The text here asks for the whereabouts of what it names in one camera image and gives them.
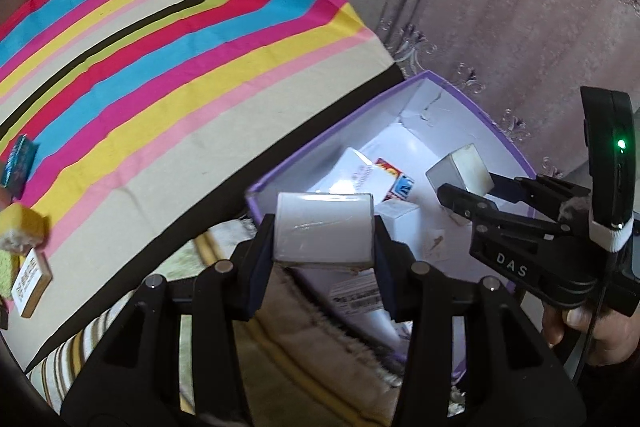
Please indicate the small white cube box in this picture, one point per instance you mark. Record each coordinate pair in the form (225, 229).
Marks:
(460, 169)

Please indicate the pale green flat box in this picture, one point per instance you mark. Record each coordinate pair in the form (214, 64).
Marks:
(7, 274)

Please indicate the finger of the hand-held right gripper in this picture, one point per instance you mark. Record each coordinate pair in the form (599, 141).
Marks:
(545, 194)
(515, 257)

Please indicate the black small box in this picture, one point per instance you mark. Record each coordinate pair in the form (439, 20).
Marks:
(4, 314)

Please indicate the purple cardboard storage box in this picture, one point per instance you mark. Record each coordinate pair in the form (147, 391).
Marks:
(435, 107)

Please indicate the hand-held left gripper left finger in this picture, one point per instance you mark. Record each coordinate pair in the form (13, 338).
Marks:
(260, 267)

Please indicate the tall white box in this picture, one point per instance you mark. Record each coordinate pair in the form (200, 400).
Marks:
(400, 219)

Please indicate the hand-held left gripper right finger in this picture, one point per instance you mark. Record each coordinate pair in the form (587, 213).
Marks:
(387, 272)

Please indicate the small white box brown sides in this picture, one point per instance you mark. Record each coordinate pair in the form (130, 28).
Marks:
(31, 282)

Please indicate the person's right hand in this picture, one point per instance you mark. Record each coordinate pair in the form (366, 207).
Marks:
(620, 337)

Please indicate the shiny blue small box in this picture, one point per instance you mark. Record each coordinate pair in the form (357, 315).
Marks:
(17, 164)

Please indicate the large white box pink spot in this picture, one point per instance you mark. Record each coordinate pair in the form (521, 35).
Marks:
(350, 172)

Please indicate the multicolour striped cloth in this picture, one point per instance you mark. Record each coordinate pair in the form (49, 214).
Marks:
(175, 82)

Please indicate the golden yellow box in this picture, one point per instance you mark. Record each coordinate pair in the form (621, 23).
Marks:
(22, 227)

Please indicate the plain white box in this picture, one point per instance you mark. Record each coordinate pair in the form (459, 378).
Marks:
(322, 227)

